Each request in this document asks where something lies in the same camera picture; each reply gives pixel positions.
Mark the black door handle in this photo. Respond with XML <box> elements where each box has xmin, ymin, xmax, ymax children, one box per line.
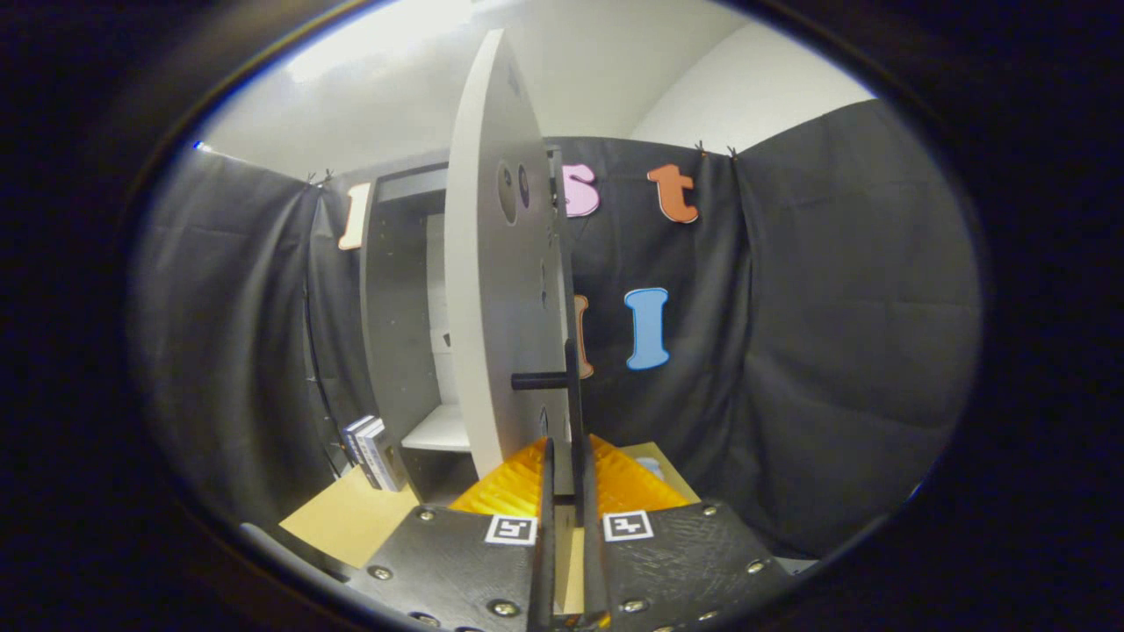
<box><xmin>511</xmin><ymin>338</ymin><xmax>588</xmax><ymax>528</ymax></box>

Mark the black backdrop cloth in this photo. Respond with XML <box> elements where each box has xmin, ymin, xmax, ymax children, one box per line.
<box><xmin>132</xmin><ymin>98</ymin><xmax>980</xmax><ymax>563</ymax></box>

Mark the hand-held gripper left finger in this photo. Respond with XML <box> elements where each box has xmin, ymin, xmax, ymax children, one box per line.
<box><xmin>347</xmin><ymin>437</ymin><xmax>556</xmax><ymax>632</ymax></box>

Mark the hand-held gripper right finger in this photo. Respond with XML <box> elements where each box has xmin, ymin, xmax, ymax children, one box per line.
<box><xmin>575</xmin><ymin>434</ymin><xmax>796</xmax><ymax>632</ymax></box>

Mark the white cabinet door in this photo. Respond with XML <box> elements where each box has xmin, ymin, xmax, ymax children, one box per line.
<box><xmin>443</xmin><ymin>28</ymin><xmax>577</xmax><ymax>480</ymax></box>

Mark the grey cabinet body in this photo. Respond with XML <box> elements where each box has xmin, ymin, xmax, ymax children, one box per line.
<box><xmin>360</xmin><ymin>145</ymin><xmax>565</xmax><ymax>506</ymax></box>

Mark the thin black stand pole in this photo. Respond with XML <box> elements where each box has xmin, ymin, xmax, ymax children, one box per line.
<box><xmin>301</xmin><ymin>263</ymin><xmax>348</xmax><ymax>475</ymax></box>

